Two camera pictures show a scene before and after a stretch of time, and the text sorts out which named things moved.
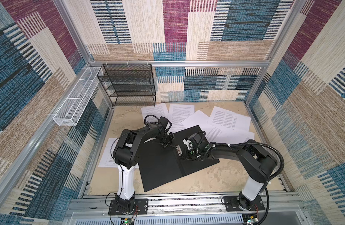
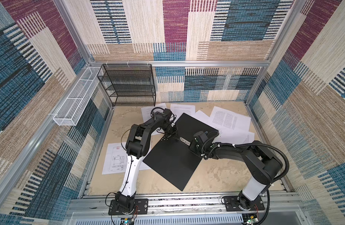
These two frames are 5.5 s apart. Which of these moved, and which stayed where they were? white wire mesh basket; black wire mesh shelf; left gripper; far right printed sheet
Moved: left gripper
Stayed: black wire mesh shelf; white wire mesh basket; far right printed sheet
